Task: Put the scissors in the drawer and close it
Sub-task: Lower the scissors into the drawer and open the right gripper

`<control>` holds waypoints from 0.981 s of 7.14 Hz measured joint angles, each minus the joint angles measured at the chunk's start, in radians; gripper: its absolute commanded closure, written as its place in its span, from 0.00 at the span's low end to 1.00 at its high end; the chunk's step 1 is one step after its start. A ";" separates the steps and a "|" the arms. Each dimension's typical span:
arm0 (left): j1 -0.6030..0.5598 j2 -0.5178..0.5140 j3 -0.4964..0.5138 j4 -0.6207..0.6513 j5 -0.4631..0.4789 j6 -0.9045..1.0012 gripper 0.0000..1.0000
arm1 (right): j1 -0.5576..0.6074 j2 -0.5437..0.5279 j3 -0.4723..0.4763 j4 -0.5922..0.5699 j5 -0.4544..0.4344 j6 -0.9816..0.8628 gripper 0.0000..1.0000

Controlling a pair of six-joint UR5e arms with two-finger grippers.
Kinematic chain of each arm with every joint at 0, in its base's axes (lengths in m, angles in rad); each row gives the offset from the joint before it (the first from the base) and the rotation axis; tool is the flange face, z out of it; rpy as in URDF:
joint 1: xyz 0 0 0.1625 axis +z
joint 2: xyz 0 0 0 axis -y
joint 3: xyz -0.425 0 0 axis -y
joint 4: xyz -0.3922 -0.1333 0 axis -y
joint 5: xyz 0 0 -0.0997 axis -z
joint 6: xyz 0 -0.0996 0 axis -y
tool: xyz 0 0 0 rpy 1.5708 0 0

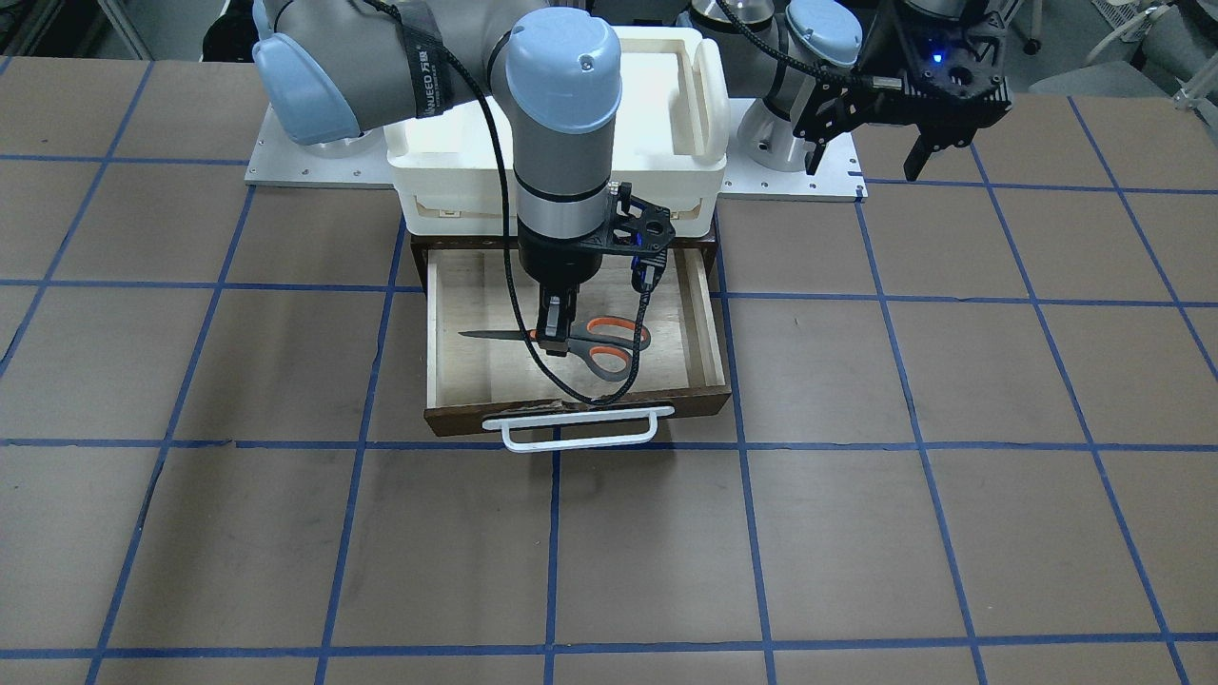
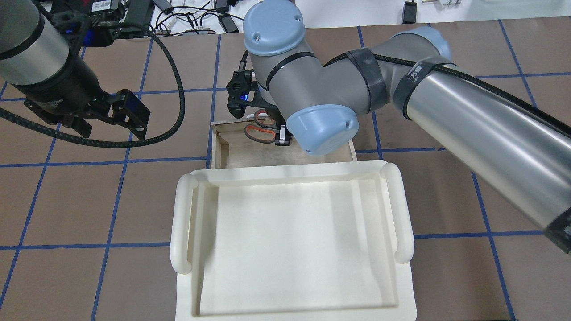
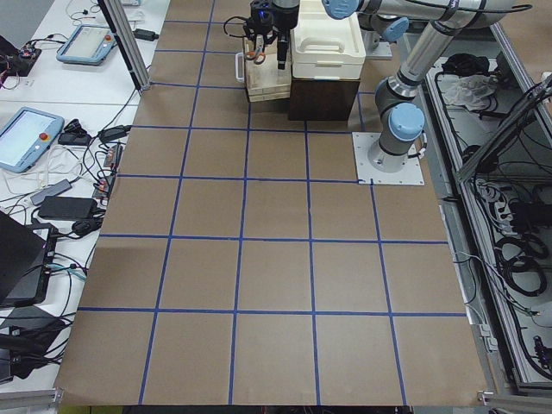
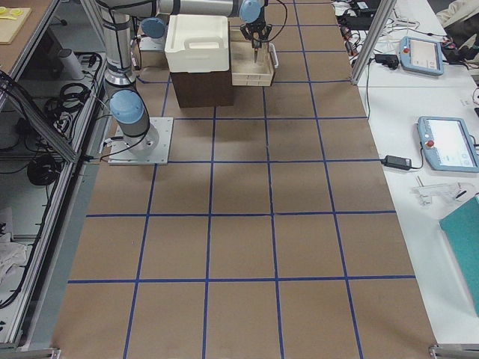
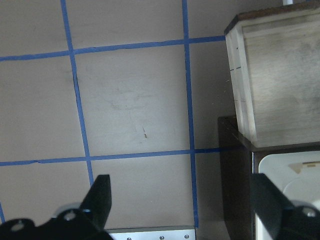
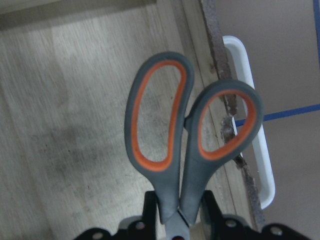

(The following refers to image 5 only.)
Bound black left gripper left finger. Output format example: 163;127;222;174
79;174;112;230

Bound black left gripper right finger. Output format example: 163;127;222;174
251;173;295;240

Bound wooden drawer with white handle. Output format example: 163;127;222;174
224;0;320;148

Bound dark brown drawer cabinet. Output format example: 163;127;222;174
218;116;320;240

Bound white plastic tray box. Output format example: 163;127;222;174
255;151;320;240

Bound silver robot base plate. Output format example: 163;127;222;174
106;226;196;240

